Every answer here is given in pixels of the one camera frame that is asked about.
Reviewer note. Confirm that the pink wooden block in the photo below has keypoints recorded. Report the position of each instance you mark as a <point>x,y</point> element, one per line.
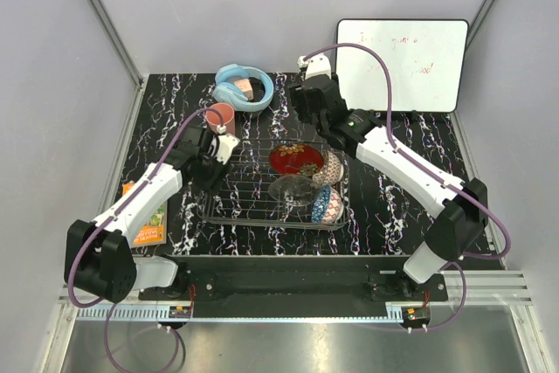
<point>245,87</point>

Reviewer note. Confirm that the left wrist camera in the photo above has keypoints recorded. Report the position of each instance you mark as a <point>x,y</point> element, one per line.
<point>198,141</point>

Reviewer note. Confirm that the beige patterned bowl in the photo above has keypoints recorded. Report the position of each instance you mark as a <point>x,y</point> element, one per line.
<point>331,172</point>

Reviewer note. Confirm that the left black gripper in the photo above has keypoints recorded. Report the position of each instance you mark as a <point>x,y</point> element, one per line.
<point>213,184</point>

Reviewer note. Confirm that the clear glass bowl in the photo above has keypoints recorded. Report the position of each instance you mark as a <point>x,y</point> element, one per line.
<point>293,190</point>

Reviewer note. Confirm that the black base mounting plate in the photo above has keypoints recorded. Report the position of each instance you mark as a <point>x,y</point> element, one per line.
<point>376,278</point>

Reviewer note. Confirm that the black wire dish rack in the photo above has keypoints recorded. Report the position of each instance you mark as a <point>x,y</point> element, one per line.
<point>269,184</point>

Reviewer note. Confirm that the pink plastic cup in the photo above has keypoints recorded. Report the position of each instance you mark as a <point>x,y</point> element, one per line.
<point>221,118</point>

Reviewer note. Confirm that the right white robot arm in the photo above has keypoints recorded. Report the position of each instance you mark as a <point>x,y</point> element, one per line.
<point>452,203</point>

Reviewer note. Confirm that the red floral lacquer bowl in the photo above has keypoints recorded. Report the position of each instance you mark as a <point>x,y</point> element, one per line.
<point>296,159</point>

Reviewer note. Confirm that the blue triangle pattern bowl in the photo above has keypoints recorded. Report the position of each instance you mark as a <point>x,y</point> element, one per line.
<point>328,206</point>

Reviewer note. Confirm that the orange treehouse book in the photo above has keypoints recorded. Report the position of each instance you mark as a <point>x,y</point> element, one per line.
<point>154,232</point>

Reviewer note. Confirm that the white dry-erase board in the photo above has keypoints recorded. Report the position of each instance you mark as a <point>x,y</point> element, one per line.
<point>424,58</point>

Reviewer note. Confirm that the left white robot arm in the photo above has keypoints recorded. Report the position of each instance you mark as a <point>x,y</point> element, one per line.
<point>99,259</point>

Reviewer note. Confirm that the light blue headphones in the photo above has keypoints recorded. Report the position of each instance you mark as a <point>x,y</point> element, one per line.
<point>233,86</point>

